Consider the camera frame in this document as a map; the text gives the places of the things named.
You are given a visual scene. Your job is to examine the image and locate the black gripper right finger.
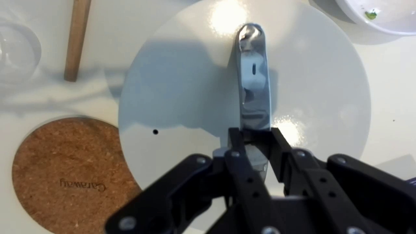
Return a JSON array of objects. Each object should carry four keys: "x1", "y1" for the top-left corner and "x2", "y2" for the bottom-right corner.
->
[{"x1": 261, "y1": 129, "x2": 292, "y2": 174}]

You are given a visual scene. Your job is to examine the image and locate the white ceramic bowl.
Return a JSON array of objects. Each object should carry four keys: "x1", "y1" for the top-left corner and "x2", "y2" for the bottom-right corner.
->
[{"x1": 335, "y1": 0, "x2": 416, "y2": 36}]

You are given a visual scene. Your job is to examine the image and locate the white pot lid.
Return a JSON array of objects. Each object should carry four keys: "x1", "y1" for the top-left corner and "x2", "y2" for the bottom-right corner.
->
[{"x1": 118, "y1": 0, "x2": 370, "y2": 187}]

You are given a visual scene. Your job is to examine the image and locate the round cork coaster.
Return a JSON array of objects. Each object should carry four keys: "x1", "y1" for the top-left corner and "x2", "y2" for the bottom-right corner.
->
[{"x1": 11, "y1": 117, "x2": 140, "y2": 234}]

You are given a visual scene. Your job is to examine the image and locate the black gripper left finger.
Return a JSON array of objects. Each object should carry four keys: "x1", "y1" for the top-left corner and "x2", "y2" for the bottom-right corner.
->
[{"x1": 227, "y1": 127, "x2": 252, "y2": 174}]

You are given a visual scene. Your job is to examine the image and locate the clear drinking glass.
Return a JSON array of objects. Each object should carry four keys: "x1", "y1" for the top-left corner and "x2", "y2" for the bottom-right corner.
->
[{"x1": 0, "y1": 18, "x2": 41, "y2": 86}]

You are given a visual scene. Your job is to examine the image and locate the red silicone spatula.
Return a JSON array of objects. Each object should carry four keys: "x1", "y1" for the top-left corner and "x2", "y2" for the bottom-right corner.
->
[{"x1": 63, "y1": 0, "x2": 91, "y2": 82}]

